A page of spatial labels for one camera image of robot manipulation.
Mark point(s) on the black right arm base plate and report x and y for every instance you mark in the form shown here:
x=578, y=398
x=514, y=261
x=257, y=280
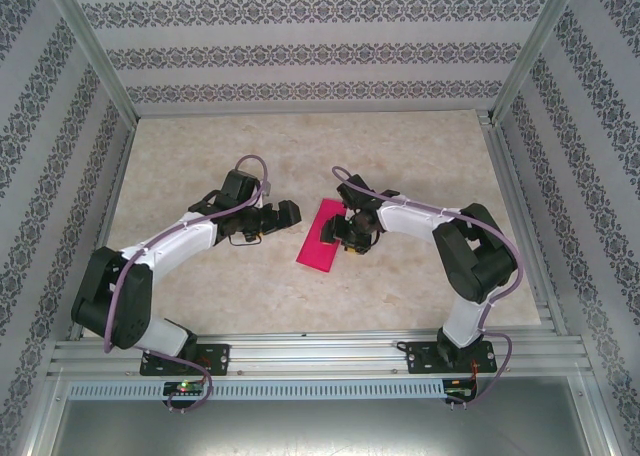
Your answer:
x=420, y=358

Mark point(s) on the aluminium side rail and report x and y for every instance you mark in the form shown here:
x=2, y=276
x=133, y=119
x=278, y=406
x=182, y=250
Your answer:
x=103, y=226
x=521, y=216

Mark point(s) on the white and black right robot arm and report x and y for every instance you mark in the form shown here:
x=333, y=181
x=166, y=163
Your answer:
x=410, y=221

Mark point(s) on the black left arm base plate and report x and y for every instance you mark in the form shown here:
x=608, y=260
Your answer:
x=220, y=358

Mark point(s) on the pink paper sheet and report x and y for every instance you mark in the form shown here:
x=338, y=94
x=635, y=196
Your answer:
x=315, y=248

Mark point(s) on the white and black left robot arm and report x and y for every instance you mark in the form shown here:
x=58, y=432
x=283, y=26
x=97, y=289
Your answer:
x=175, y=241

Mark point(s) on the aluminium frame post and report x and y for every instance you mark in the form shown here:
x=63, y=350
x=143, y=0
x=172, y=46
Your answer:
x=94, y=51
x=533, y=51

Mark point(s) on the aluminium mounting rail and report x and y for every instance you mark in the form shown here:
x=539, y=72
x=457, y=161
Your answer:
x=320, y=356

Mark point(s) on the grey sheet metal panel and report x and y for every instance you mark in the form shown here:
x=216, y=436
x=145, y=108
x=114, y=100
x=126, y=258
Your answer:
x=320, y=431

